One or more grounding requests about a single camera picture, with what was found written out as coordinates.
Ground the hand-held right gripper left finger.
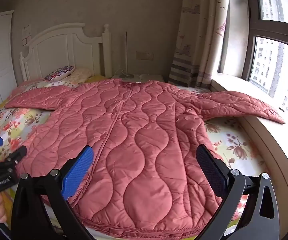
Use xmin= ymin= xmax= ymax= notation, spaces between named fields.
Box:
xmin=11 ymin=145 xmax=94 ymax=240

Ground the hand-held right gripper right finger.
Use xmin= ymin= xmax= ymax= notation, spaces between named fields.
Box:
xmin=195 ymin=144 xmax=280 ymax=240

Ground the pink quilted coat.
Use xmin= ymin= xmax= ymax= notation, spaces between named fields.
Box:
xmin=5 ymin=78 xmax=286 ymax=239

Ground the person's left hand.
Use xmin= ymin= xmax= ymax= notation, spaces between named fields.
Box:
xmin=0 ymin=192 xmax=14 ymax=224

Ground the bed with floral sheet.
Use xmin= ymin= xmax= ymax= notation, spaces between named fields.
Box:
xmin=0 ymin=76 xmax=288 ymax=240

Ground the beige stone windowsill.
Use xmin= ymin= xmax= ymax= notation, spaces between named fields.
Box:
xmin=210 ymin=72 xmax=288 ymax=227

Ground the round patterned cushion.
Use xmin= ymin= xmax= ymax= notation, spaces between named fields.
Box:
xmin=43 ymin=66 xmax=75 ymax=82

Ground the pale yellow floral pillow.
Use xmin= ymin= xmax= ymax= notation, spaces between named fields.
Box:
xmin=70 ymin=67 xmax=93 ymax=85

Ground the white nightstand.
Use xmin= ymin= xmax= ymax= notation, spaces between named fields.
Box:
xmin=110 ymin=74 xmax=165 ymax=83

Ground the white wooden headboard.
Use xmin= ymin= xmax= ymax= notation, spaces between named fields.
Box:
xmin=19 ymin=23 xmax=112 ymax=82

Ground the dark framed window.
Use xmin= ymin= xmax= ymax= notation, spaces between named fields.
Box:
xmin=244 ymin=0 xmax=288 ymax=120

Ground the thin white lamp pole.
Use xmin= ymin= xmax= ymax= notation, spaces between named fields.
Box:
xmin=114 ymin=31 xmax=134 ymax=79

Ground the printed beige curtain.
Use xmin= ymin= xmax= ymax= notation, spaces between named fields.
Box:
xmin=168 ymin=0 xmax=231 ymax=89

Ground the white wall paper note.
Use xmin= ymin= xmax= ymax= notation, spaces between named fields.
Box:
xmin=22 ymin=24 xmax=32 ymax=46

